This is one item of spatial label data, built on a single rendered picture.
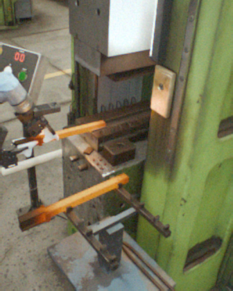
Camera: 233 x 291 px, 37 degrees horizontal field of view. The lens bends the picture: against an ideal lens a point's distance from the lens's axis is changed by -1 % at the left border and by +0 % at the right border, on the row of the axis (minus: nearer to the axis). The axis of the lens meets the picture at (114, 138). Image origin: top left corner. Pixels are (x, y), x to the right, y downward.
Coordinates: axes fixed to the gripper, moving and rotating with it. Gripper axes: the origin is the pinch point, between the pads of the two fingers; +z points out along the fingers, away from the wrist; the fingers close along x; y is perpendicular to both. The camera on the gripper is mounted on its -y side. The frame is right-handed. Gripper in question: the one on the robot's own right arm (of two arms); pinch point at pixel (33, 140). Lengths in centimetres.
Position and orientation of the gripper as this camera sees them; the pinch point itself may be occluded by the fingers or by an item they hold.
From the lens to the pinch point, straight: 144.6
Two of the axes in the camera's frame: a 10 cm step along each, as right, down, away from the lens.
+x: 5.6, 4.7, -6.8
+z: 8.3, -2.6, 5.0
